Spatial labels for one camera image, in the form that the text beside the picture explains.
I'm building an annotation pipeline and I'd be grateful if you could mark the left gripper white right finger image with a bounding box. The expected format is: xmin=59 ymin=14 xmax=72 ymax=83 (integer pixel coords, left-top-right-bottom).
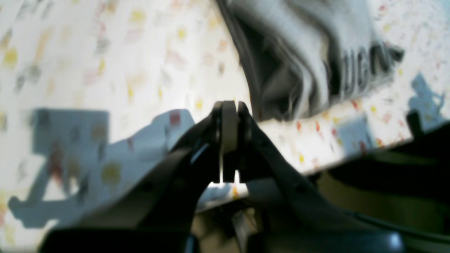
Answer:
xmin=238 ymin=102 xmax=405 ymax=253

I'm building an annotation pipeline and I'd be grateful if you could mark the left gripper white left finger image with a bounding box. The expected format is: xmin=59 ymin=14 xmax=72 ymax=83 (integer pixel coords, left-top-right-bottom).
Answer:
xmin=39 ymin=101 xmax=239 ymax=253

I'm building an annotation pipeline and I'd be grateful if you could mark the grey T-shirt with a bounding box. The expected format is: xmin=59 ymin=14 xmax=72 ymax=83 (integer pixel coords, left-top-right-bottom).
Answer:
xmin=217 ymin=0 xmax=404 ymax=122

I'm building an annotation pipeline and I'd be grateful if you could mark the terrazzo patterned tablecloth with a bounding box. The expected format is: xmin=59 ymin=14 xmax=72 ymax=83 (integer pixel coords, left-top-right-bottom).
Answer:
xmin=1 ymin=0 xmax=449 ymax=253

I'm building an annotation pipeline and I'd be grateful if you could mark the black table clamp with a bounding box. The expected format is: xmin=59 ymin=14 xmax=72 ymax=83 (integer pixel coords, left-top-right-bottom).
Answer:
xmin=406 ymin=110 xmax=424 ymax=138

